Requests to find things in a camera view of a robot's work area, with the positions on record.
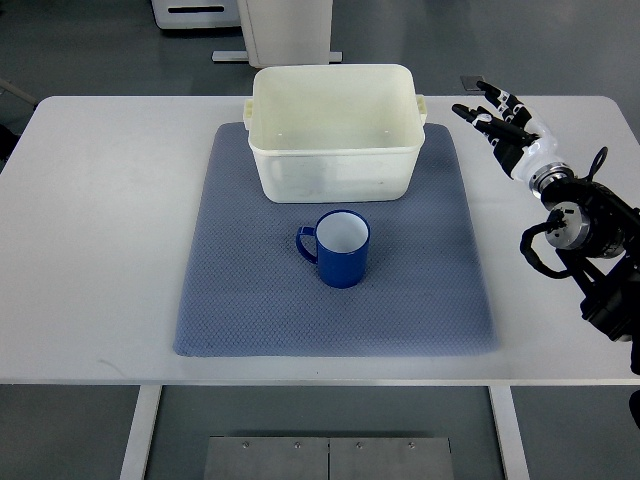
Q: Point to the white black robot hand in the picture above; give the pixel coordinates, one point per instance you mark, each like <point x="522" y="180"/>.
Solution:
<point x="522" y="143"/>

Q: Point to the blue enamel mug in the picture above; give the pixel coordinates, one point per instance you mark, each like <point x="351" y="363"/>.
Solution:
<point x="338" y="246"/>

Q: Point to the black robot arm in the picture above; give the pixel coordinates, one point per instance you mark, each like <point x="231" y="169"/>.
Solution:
<point x="591" y="236"/>

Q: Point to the white plastic box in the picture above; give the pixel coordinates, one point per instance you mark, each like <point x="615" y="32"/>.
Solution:
<point x="335" y="133"/>

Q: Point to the small grey floor plate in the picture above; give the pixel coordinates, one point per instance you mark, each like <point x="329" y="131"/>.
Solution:
<point x="470" y="83"/>

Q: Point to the white pillar stand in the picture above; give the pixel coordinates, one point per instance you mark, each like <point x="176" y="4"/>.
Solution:
<point x="281" y="33"/>

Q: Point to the right white table leg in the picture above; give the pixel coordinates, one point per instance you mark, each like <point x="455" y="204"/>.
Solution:
<point x="508" y="434"/>

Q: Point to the white table leg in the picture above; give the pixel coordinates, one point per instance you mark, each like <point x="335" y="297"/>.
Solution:
<point x="508" y="434"/>
<point x="141" y="433"/>

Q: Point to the blue grey textured mat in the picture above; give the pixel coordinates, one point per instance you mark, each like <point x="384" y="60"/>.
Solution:
<point x="260" y="283"/>

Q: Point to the white cabinet with slot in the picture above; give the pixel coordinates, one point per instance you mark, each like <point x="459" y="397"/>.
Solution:
<point x="194" y="14"/>

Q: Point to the left white table leg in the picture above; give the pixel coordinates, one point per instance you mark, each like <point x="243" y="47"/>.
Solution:
<point x="141" y="433"/>

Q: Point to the dark object at left edge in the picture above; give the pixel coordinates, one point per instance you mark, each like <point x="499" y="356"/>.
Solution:
<point x="9" y="139"/>

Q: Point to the grey metal base plate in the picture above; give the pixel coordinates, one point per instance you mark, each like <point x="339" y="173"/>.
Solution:
<point x="328" y="458"/>

